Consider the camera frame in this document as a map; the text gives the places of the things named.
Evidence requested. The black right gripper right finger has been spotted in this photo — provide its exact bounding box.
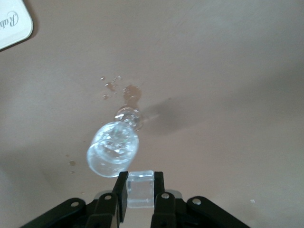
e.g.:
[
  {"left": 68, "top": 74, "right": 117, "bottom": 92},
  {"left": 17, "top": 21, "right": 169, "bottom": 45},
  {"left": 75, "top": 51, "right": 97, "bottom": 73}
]
[{"left": 151, "top": 171, "right": 250, "bottom": 228}]

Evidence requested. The brown table cover sheet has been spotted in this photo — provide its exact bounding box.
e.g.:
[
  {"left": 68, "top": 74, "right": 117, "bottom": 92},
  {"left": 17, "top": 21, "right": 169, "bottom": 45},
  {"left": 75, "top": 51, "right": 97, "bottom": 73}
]
[{"left": 0, "top": 0, "right": 304, "bottom": 228}]

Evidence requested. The clear stemmed wine glass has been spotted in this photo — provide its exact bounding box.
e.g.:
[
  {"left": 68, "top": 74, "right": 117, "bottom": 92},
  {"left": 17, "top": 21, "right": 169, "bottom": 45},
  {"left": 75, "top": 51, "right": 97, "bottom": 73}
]
[{"left": 85, "top": 105, "right": 141, "bottom": 179}]

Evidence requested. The clear ice cube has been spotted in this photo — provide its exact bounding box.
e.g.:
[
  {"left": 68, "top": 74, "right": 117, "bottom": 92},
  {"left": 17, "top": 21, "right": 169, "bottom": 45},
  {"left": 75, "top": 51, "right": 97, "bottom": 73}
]
[{"left": 125, "top": 170, "right": 155, "bottom": 209}]

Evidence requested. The spilled wine puddle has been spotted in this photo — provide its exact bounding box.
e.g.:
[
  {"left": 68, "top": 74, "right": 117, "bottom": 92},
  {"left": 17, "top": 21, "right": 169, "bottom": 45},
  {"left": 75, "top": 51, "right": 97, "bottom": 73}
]
[{"left": 99, "top": 76, "right": 143, "bottom": 107}]

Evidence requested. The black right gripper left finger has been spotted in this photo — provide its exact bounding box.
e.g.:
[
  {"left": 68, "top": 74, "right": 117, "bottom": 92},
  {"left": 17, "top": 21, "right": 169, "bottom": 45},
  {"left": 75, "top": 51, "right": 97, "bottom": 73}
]
[{"left": 22, "top": 171, "right": 129, "bottom": 228}]

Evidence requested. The cream rabbit print tray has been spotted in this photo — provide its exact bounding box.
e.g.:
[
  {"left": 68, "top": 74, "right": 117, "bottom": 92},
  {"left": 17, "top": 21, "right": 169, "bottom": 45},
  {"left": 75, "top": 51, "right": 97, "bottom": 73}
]
[{"left": 0, "top": 0, "right": 34, "bottom": 52}]

